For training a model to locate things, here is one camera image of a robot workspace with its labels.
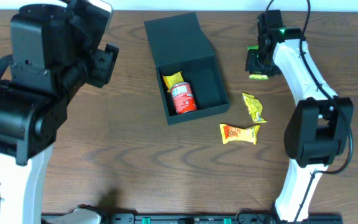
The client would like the green yellow snack packet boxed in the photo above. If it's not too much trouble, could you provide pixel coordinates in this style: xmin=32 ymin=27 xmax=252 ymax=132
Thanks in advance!
xmin=247 ymin=45 xmax=269 ymax=80

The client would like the plain yellow snack packet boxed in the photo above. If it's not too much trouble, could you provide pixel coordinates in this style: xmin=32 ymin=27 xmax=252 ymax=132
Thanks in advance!
xmin=242 ymin=93 xmax=267 ymax=123

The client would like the small yellow snack packet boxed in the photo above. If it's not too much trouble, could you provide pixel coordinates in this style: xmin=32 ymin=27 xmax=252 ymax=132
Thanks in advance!
xmin=163 ymin=71 xmax=184 ymax=93

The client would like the yellow orange biscuit packet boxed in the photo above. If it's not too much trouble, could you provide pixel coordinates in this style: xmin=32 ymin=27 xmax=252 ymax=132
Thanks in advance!
xmin=219 ymin=124 xmax=260 ymax=144

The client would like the red cylindrical can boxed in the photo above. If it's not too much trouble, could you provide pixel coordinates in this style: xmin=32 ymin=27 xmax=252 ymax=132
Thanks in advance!
xmin=170 ymin=82 xmax=197 ymax=114

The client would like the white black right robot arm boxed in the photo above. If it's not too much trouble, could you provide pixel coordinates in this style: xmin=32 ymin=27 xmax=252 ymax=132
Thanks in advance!
xmin=246 ymin=27 xmax=353 ymax=223

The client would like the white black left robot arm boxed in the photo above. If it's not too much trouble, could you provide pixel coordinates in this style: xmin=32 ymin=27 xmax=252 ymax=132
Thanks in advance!
xmin=0 ymin=0 xmax=119 ymax=223

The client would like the black open gift box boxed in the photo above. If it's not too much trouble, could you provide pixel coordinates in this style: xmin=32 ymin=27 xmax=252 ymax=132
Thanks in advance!
xmin=144 ymin=12 xmax=230 ymax=125

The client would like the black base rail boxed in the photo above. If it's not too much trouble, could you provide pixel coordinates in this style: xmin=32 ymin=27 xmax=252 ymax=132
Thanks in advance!
xmin=42 ymin=204 xmax=343 ymax=224

